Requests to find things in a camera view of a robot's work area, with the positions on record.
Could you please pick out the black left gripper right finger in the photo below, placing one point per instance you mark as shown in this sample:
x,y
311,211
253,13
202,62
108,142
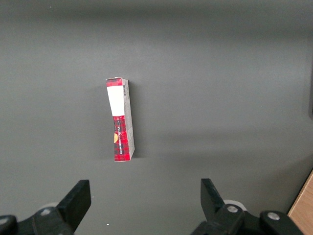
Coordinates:
x,y
227,220

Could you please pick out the wooden drawer cabinet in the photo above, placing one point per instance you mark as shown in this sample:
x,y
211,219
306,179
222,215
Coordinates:
x,y
304,210

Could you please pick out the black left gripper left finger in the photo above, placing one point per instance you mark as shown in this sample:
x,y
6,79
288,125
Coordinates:
x,y
61,215

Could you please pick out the red plaid cardboard box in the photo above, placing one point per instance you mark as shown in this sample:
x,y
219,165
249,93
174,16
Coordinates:
x,y
121,122

